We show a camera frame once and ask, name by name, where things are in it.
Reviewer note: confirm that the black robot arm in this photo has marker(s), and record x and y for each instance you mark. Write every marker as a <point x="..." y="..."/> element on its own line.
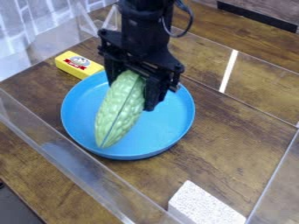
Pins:
<point x="138" y="48"/>

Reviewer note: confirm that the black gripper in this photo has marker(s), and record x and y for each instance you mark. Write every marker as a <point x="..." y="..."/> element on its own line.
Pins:
<point x="138" y="48"/>

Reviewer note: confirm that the white speckled foam block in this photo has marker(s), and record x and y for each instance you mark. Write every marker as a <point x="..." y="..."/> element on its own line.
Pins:
<point x="196" y="207"/>

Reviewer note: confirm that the green bitter gourd toy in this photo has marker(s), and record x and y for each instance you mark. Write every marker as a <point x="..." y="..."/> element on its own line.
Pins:
<point x="121" y="109"/>

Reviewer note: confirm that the yellow rectangular box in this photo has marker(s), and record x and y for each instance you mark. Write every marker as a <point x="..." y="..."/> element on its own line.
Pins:
<point x="77" y="65"/>

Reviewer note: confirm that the clear acrylic enclosure wall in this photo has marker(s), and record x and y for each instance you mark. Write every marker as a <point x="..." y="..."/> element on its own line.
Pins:
<point x="240" y="152"/>

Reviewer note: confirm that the blue round tray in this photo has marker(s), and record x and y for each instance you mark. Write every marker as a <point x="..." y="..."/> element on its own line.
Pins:
<point x="157" y="132"/>

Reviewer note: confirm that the black baseboard strip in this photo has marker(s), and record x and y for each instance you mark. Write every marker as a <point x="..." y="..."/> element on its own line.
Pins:
<point x="278" y="23"/>

